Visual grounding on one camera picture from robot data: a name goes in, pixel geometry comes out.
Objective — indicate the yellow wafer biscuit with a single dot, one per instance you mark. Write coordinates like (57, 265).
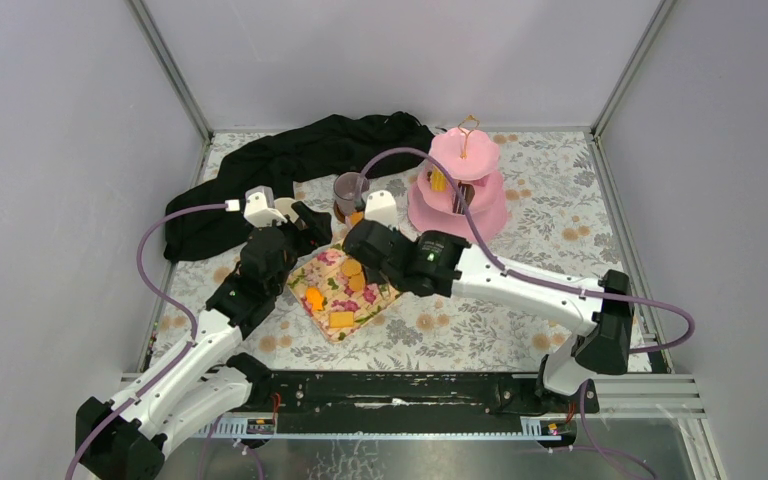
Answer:
(437, 181)

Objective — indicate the floral tablecloth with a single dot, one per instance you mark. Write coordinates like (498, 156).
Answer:
(556, 220)

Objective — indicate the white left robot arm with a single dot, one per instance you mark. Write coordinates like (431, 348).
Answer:
(130, 435)

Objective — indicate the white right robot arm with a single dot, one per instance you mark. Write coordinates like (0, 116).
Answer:
(593, 310)

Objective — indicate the small orange cookie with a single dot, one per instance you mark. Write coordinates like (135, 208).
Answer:
(356, 283)
(355, 218)

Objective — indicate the pink three-tier cake stand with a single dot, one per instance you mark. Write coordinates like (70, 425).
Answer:
(464, 154)

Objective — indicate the black cloth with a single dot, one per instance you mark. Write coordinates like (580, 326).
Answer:
(330, 146)

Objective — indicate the orange fish-shaped cookie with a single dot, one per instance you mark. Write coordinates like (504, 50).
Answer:
(315, 298)

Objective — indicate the chocolate wafer biscuit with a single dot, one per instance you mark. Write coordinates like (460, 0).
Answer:
(463, 198)

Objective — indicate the white paper cup black base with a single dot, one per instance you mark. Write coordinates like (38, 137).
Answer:
(285, 206)

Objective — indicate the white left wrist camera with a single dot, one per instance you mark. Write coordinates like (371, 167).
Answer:
(258, 208)

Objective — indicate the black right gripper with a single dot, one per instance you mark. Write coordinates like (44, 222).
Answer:
(374, 277)

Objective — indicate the orange square cracker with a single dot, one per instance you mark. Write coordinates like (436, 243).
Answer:
(341, 320)

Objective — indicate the floral serving tray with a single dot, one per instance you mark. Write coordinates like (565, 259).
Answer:
(323, 272)

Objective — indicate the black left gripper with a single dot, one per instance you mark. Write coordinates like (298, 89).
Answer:
(308, 224)

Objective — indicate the purple mug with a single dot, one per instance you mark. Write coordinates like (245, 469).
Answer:
(345, 194)

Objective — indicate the round orange cookie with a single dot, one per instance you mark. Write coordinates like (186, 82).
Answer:
(351, 267)

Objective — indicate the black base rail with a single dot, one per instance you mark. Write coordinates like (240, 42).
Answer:
(403, 403)

